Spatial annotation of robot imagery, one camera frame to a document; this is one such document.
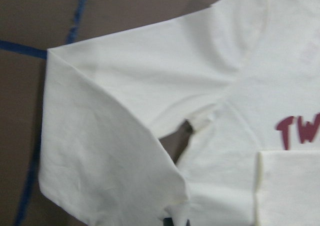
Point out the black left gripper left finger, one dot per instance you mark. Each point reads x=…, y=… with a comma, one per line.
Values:
x=168, y=222

